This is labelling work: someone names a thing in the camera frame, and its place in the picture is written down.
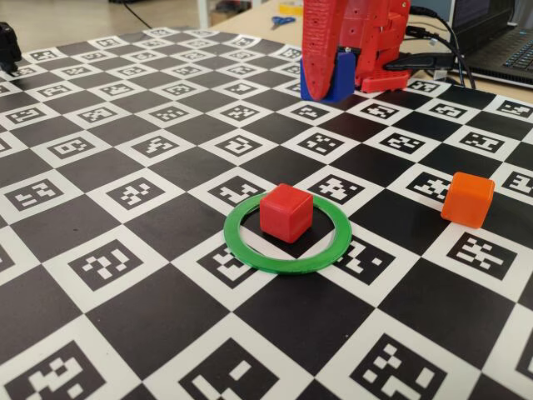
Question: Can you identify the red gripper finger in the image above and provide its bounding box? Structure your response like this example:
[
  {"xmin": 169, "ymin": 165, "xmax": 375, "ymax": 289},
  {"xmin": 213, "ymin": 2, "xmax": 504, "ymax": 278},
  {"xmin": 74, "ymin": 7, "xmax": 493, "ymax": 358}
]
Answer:
[
  {"xmin": 336, "ymin": 0, "xmax": 391, "ymax": 79},
  {"xmin": 300, "ymin": 0, "xmax": 349, "ymax": 102}
]

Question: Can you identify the blue cube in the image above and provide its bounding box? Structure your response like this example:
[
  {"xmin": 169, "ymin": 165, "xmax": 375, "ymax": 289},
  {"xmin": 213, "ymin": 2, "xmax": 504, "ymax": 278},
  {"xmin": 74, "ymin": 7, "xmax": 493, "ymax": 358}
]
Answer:
[{"xmin": 299, "ymin": 50, "xmax": 358, "ymax": 103}]

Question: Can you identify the red cube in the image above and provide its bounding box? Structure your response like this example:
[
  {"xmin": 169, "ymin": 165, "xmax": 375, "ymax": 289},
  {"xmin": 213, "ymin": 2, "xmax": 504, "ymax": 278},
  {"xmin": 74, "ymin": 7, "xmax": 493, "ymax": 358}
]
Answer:
[{"xmin": 259, "ymin": 182, "xmax": 314, "ymax": 243}]

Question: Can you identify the orange cube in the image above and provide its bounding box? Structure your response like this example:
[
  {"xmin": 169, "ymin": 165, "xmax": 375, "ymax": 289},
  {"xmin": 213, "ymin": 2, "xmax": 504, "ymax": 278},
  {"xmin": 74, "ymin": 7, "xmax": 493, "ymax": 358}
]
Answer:
[{"xmin": 440, "ymin": 171, "xmax": 496, "ymax": 229}]

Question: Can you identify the red perforated robot base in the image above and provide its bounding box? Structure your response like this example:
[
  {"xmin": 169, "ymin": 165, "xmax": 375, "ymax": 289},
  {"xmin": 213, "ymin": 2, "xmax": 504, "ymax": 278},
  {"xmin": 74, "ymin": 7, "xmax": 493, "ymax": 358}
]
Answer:
[{"xmin": 356, "ymin": 68, "xmax": 411, "ymax": 93}]

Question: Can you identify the cardboard box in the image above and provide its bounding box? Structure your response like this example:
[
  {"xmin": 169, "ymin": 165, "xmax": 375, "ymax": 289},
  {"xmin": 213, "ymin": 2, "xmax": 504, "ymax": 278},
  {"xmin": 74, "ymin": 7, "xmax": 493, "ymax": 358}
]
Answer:
[{"xmin": 210, "ymin": 8, "xmax": 253, "ymax": 28}]

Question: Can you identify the dark laptop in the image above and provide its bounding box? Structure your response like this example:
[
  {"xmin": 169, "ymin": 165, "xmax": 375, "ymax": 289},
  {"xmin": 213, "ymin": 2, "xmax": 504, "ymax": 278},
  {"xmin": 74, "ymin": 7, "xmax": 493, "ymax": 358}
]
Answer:
[{"xmin": 447, "ymin": 0, "xmax": 533, "ymax": 88}]

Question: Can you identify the black clamp device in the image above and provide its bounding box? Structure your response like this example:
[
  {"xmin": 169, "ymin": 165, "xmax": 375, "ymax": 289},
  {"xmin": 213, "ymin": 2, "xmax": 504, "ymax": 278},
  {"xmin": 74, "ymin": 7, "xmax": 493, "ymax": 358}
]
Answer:
[{"xmin": 0, "ymin": 21, "xmax": 22, "ymax": 78}]

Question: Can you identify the black white marker checkerboard mat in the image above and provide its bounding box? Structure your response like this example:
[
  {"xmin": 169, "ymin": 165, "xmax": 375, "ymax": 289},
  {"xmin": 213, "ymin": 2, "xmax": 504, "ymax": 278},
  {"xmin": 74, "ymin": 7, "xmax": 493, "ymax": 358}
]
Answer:
[{"xmin": 0, "ymin": 25, "xmax": 533, "ymax": 400}]

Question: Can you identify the thick black plug cable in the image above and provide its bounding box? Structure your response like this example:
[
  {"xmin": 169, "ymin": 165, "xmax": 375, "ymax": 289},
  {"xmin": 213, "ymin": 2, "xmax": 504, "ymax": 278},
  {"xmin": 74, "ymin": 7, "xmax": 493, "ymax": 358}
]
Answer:
[{"xmin": 385, "ymin": 52, "xmax": 455, "ymax": 71}]

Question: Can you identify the green flat ring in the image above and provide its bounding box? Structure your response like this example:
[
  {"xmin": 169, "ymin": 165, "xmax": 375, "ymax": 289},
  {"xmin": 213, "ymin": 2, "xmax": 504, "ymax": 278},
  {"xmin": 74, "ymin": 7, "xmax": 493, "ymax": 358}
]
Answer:
[{"xmin": 223, "ymin": 192, "xmax": 353, "ymax": 276}]

